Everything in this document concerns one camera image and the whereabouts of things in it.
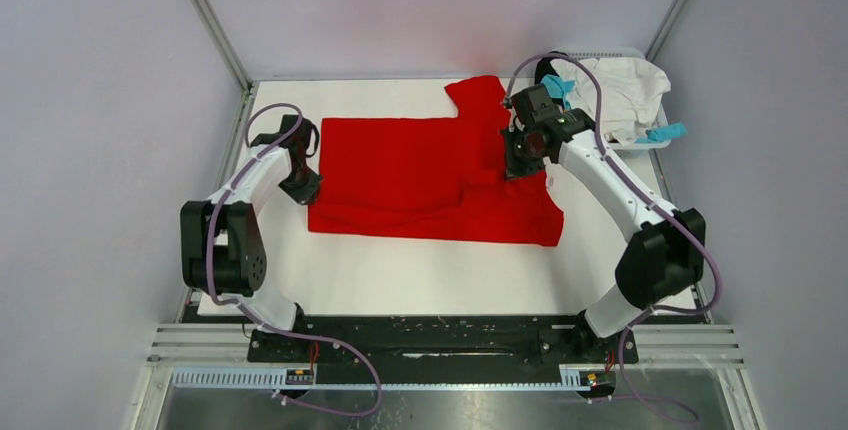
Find red t shirt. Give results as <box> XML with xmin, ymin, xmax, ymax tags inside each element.
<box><xmin>307</xmin><ymin>75</ymin><xmax>564</xmax><ymax>247</ymax></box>

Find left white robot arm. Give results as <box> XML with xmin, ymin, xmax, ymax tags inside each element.
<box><xmin>179</xmin><ymin>115</ymin><xmax>323</xmax><ymax>361</ymax></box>

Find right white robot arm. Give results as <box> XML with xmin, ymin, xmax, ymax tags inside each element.
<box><xmin>501</xmin><ymin>84</ymin><xmax>706</xmax><ymax>362</ymax></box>

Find teal t shirt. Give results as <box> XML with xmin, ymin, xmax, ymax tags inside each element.
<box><xmin>541</xmin><ymin>75</ymin><xmax>687</xmax><ymax>149</ymax></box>

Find black t shirt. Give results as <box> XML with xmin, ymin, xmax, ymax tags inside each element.
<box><xmin>534</xmin><ymin>51</ymin><xmax>568</xmax><ymax>84</ymax></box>

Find white t shirt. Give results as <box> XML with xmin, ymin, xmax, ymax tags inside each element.
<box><xmin>541</xmin><ymin>57</ymin><xmax>671</xmax><ymax>147</ymax></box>

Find white laundry basket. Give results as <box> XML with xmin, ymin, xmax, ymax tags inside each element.
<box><xmin>553</xmin><ymin>49</ymin><xmax>673</xmax><ymax>150</ymax></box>

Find left controller board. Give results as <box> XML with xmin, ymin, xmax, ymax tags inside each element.
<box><xmin>284</xmin><ymin>368</ymin><xmax>314</xmax><ymax>386</ymax></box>

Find controller board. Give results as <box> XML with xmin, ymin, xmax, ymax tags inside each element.
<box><xmin>284</xmin><ymin>368</ymin><xmax>314</xmax><ymax>386</ymax></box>
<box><xmin>580</xmin><ymin>371</ymin><xmax>617</xmax><ymax>398</ymax></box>

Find right controller board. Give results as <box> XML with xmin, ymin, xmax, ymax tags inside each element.
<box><xmin>580</xmin><ymin>371</ymin><xmax>617</xmax><ymax>398</ymax></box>

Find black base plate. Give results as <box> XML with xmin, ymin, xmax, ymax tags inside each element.
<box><xmin>247</xmin><ymin>315</ymin><xmax>639</xmax><ymax>385</ymax></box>

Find slotted cable duct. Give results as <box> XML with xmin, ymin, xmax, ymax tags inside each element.
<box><xmin>172</xmin><ymin>364</ymin><xmax>617</xmax><ymax>393</ymax></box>

